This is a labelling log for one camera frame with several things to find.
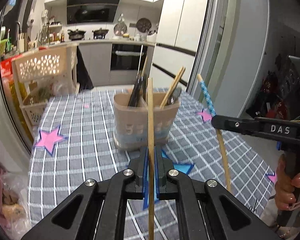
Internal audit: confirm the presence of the person's right hand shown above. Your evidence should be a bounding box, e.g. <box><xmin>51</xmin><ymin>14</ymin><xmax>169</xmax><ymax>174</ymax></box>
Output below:
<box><xmin>275</xmin><ymin>154</ymin><xmax>300</xmax><ymax>211</ymax></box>

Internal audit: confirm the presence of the black wok on stove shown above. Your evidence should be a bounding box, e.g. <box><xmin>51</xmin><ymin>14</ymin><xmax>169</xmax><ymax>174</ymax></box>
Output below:
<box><xmin>68</xmin><ymin>29</ymin><xmax>86</xmax><ymax>41</ymax></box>

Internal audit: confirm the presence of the chopstick pair in holder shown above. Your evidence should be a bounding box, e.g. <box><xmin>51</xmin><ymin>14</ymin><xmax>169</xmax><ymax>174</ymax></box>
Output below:
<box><xmin>160</xmin><ymin>67</ymin><xmax>186</xmax><ymax>109</ymax></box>

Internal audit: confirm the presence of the checkered tablecloth with stars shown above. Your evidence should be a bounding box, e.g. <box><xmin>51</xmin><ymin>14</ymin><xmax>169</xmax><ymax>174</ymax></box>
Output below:
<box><xmin>27</xmin><ymin>90</ymin><xmax>274</xmax><ymax>239</ymax></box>

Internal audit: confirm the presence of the beige utensil holder caddy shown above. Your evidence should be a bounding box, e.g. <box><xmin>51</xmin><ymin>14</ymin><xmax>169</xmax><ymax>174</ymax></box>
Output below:
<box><xmin>113</xmin><ymin>92</ymin><xmax>180</xmax><ymax>151</ymax></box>

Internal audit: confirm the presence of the beige perforated storage rack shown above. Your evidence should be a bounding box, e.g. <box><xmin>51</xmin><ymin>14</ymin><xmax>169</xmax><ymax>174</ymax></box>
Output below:
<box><xmin>11</xmin><ymin>43</ymin><xmax>79</xmax><ymax>129</ymax></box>

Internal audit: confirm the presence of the bamboo chopstick blue patterned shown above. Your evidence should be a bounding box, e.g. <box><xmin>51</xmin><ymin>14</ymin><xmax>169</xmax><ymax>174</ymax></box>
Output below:
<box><xmin>196</xmin><ymin>74</ymin><xmax>232</xmax><ymax>193</ymax></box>

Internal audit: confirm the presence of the white refrigerator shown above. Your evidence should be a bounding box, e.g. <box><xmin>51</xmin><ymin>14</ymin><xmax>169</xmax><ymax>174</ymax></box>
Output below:
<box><xmin>149</xmin><ymin>0</ymin><xmax>226</xmax><ymax>93</ymax></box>

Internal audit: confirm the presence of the built-in black oven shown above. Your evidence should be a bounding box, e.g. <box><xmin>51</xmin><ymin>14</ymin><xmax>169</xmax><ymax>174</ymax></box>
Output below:
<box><xmin>110</xmin><ymin>43</ymin><xmax>147</xmax><ymax>71</ymax></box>

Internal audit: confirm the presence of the range hood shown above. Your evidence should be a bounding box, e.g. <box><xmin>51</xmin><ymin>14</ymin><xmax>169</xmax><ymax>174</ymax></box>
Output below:
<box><xmin>66</xmin><ymin>0</ymin><xmax>120</xmax><ymax>24</ymax></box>

